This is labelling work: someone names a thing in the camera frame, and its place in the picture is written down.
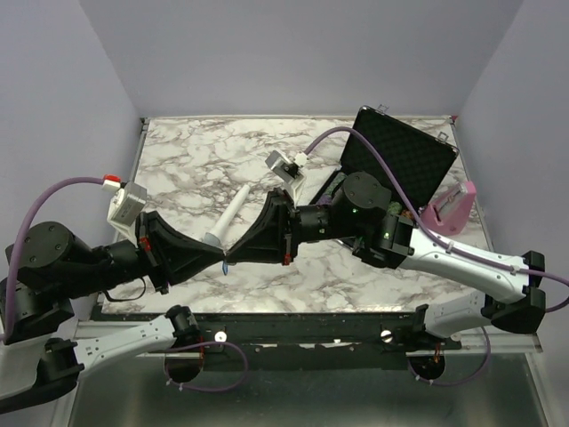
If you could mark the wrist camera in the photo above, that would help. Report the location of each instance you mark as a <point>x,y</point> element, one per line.
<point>128,201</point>
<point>289,171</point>

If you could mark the white cylindrical tube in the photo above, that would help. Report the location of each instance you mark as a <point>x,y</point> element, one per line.
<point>215,236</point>

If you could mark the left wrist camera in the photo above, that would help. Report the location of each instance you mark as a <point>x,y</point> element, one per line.
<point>128,201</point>

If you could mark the black poker chip case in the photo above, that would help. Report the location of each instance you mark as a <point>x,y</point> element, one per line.
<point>418,160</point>

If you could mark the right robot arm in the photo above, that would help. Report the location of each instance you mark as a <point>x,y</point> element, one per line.
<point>505,289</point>

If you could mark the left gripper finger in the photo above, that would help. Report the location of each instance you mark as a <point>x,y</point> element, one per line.
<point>172,241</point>
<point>181,266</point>

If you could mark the aluminium frame rail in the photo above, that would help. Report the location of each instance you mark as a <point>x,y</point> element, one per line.
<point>473,341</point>

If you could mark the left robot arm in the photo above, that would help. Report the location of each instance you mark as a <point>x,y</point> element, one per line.
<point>56,267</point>

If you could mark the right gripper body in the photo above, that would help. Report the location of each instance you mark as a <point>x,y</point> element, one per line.
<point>291,209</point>

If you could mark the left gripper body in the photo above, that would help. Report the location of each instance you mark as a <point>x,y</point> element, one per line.
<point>152,262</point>

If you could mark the pink card holder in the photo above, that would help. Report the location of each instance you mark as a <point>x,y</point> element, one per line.
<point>449,213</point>

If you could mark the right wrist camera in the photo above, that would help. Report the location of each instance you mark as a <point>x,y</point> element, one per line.
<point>289,171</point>

